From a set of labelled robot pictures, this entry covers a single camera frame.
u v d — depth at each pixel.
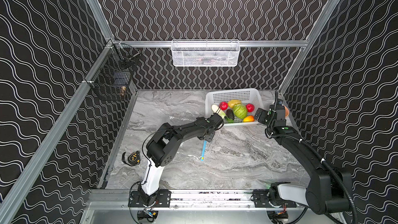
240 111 0.94
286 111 1.00
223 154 0.90
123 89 0.80
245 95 1.04
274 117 0.65
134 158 0.84
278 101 0.72
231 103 1.03
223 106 1.03
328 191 0.41
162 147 0.52
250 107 1.00
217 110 0.98
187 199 0.76
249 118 0.95
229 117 0.97
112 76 0.93
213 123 0.75
